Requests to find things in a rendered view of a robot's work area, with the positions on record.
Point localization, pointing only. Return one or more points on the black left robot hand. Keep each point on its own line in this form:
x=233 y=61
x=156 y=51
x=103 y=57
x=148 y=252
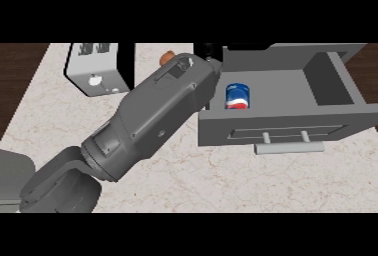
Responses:
x=207 y=50

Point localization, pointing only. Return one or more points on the grey robot shoulder block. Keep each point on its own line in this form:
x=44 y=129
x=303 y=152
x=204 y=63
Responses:
x=14 y=180

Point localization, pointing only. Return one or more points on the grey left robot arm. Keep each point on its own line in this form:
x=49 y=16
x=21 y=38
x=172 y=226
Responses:
x=157 y=103

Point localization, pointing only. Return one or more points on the blue red white can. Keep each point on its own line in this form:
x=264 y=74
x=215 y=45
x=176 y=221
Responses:
x=237 y=96

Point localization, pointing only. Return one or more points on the grey open drawer box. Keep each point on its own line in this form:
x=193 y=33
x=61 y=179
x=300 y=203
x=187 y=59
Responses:
x=281 y=86

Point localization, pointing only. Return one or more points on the orange round fruit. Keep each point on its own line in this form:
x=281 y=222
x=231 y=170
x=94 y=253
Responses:
x=166 y=58

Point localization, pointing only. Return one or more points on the white toaster appliance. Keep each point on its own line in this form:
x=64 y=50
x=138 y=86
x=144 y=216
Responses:
x=94 y=75

